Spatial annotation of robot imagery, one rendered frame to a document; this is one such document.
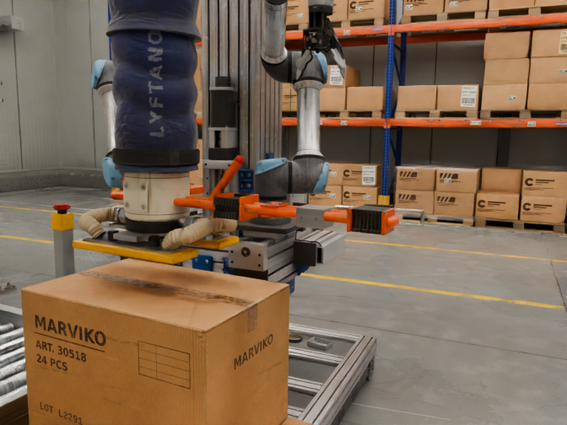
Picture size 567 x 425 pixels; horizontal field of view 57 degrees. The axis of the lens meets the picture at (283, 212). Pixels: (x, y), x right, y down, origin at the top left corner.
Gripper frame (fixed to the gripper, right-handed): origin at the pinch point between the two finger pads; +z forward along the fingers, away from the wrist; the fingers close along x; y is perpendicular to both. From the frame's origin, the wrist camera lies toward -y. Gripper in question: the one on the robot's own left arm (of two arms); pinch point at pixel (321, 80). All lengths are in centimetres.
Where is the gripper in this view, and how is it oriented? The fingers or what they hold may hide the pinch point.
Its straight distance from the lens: 162.8
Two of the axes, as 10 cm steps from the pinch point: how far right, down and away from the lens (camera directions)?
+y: -4.0, 1.3, -9.1
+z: -0.1, 9.9, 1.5
